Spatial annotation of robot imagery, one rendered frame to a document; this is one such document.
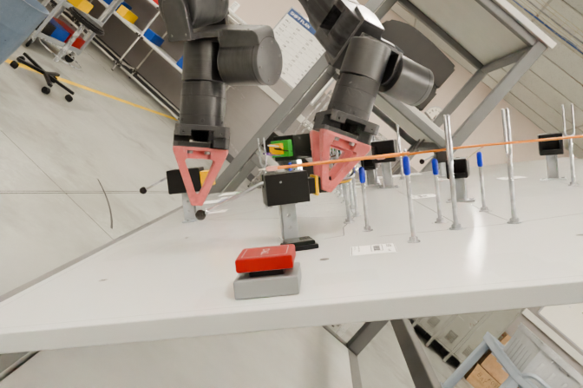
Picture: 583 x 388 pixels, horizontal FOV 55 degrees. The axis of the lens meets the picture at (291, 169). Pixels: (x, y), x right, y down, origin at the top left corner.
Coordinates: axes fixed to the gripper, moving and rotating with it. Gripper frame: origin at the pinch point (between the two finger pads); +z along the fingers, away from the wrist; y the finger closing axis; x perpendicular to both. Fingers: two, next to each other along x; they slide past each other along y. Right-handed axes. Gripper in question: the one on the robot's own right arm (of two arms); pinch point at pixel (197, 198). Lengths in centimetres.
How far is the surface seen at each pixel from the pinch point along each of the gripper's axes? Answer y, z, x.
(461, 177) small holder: 11.2, -4.7, -42.2
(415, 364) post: 35, 34, -48
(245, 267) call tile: -24.5, 3.8, -3.7
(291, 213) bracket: -0.9, 1.2, -12.3
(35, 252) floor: 190, 42, 64
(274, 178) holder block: -2.0, -3.2, -9.5
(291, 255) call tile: -25.4, 2.5, -7.5
